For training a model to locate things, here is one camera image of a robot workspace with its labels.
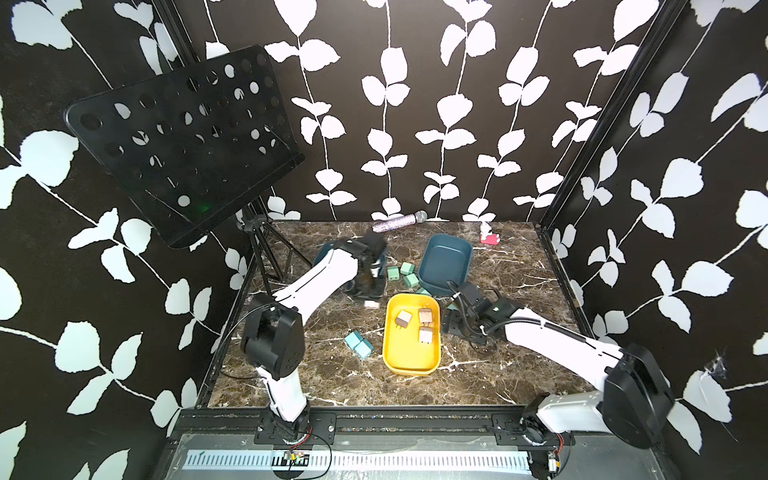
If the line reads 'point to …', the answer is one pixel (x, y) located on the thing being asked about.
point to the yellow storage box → (412, 334)
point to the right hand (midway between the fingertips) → (447, 324)
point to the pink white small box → (492, 239)
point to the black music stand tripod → (254, 222)
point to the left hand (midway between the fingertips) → (377, 295)
